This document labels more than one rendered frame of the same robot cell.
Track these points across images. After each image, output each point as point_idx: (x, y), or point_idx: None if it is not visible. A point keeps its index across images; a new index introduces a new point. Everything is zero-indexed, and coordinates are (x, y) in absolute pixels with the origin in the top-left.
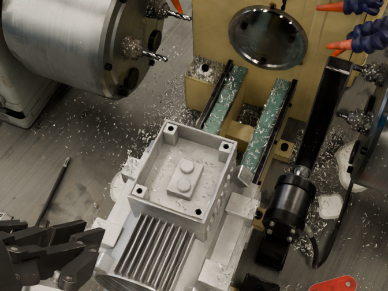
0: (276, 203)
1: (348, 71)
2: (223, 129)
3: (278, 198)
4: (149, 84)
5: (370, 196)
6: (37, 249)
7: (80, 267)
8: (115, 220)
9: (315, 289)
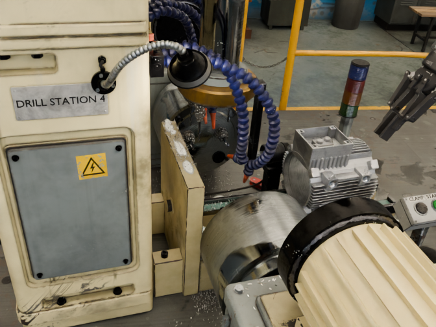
0: (282, 150)
1: (262, 79)
2: None
3: (279, 150)
4: (220, 322)
5: None
6: (411, 83)
7: (399, 84)
8: (354, 174)
9: None
